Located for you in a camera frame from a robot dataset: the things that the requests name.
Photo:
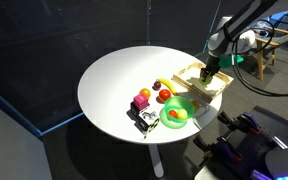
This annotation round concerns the light wooden tray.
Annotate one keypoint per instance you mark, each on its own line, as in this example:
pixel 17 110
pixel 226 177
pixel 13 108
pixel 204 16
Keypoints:
pixel 190 81

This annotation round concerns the black perforated breadboard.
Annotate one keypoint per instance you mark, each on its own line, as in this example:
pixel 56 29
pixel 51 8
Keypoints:
pixel 257 146

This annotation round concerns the blue enclosure floor rail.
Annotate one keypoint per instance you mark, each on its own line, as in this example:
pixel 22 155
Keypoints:
pixel 17 111

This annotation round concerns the red plastic tomato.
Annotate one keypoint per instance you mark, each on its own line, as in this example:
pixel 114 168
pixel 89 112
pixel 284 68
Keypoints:
pixel 164 94

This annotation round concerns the yellow-green soft block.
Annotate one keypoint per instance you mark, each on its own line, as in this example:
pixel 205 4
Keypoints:
pixel 208 80

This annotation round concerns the wooden chair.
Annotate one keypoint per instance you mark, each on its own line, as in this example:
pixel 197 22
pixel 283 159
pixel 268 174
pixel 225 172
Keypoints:
pixel 260 63

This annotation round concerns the dark red plastic plum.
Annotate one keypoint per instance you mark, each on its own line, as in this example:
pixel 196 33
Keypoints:
pixel 157 85

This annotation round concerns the silver metal bracket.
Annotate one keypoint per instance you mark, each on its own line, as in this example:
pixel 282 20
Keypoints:
pixel 278 142

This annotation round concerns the yellow plastic banana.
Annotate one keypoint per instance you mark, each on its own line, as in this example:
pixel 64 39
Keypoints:
pixel 168 85

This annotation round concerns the large yellow-orange plastic fruit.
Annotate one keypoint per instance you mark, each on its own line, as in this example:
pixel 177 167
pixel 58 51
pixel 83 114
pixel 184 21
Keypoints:
pixel 196 106

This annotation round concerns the black white zebra block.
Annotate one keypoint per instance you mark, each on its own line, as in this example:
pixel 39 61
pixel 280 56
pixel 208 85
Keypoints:
pixel 149 120

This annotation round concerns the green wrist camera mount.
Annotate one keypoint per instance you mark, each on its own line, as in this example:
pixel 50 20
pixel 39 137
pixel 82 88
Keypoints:
pixel 232 61

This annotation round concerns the green translucent plastic bowl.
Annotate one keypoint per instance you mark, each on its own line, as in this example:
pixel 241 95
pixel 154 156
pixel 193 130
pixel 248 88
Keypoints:
pixel 184 101

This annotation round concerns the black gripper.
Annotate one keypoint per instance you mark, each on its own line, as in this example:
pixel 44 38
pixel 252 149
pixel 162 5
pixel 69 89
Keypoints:
pixel 212 63

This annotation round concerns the red plastic strawberry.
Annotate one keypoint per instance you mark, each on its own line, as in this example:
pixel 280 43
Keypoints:
pixel 172 113

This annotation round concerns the pink soft block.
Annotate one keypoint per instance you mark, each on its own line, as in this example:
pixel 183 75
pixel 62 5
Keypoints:
pixel 140 101

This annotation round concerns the orange plastic fruit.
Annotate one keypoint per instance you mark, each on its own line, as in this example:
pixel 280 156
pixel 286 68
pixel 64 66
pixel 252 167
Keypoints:
pixel 145 93

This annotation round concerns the purple spring clamp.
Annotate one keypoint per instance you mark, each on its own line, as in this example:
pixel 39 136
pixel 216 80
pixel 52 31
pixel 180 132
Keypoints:
pixel 224 150
pixel 247 121

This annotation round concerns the white table base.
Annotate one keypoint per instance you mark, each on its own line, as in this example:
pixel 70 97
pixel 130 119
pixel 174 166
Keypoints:
pixel 156 160

